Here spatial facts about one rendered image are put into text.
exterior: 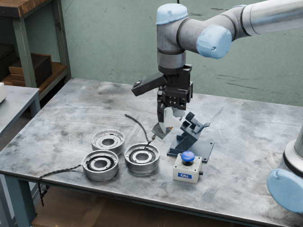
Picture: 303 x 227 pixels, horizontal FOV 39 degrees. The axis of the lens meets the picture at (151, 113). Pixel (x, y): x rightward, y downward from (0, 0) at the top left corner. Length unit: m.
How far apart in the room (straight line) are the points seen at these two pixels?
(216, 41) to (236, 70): 1.89
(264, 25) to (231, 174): 0.46
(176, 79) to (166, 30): 0.15
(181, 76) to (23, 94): 1.03
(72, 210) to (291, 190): 0.82
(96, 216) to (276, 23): 0.88
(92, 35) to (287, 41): 1.29
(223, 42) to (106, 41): 2.08
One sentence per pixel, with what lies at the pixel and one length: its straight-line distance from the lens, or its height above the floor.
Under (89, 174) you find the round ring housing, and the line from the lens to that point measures 1.26.
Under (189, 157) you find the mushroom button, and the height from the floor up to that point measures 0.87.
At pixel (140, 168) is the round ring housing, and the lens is 1.26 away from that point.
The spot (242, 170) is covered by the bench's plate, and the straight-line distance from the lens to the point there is 1.31.
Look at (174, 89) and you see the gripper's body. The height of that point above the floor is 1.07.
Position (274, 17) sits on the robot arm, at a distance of 1.03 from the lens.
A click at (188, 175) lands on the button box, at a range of 1.23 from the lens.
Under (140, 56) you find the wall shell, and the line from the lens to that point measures 2.99.
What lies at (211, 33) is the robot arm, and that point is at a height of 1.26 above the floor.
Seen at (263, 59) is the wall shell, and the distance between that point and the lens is 2.83.
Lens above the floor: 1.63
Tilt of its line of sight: 33 degrees down
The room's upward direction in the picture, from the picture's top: 2 degrees counter-clockwise
